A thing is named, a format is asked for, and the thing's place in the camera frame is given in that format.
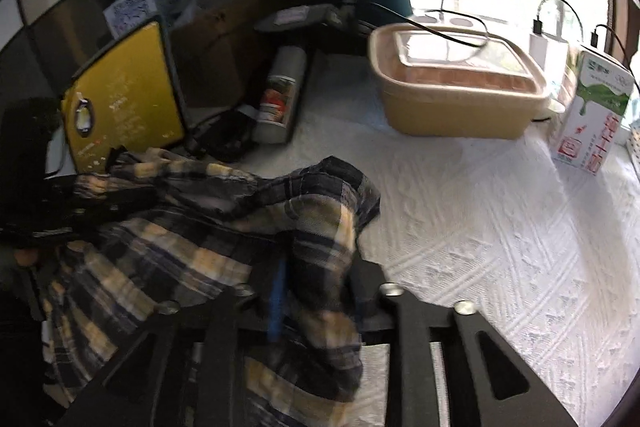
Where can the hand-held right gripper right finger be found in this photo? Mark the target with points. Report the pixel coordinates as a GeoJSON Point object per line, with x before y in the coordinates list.
{"type": "Point", "coordinates": [400, 322]}

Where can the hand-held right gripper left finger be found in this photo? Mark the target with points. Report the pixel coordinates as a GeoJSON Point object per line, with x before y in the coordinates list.
{"type": "Point", "coordinates": [275, 302]}

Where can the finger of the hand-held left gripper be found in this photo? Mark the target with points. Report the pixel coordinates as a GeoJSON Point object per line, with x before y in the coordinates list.
{"type": "Point", "coordinates": [110, 207]}

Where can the blue plaid shirt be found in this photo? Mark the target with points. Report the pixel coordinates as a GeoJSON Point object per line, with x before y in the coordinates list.
{"type": "Point", "coordinates": [200, 232]}

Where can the person's left hand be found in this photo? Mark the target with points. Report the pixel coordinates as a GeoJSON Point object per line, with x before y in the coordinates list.
{"type": "Point", "coordinates": [25, 257]}

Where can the white textured blanket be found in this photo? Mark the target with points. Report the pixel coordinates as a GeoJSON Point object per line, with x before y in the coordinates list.
{"type": "Point", "coordinates": [475, 257]}

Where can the tablet with yellow screen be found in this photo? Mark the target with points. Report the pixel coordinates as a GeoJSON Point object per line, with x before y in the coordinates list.
{"type": "Point", "coordinates": [125, 97]}

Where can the white printed card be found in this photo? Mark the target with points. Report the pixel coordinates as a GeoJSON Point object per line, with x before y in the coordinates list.
{"type": "Point", "coordinates": [127, 9]}

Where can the brown cardboard box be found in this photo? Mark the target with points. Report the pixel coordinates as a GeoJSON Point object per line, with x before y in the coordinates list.
{"type": "Point", "coordinates": [225, 42]}

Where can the spray can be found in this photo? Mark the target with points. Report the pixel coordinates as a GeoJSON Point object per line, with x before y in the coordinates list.
{"type": "Point", "coordinates": [280, 97]}

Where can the beige lidded container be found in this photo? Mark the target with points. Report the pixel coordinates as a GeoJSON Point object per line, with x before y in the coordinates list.
{"type": "Point", "coordinates": [450, 97]}

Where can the black device with white label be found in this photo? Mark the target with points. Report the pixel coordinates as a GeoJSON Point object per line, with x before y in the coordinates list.
{"type": "Point", "coordinates": [300, 16]}

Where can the green and white milk carton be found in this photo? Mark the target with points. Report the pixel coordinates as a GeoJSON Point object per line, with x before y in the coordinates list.
{"type": "Point", "coordinates": [595, 117]}

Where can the white charger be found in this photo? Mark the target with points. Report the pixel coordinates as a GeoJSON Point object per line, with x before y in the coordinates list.
{"type": "Point", "coordinates": [547, 54]}

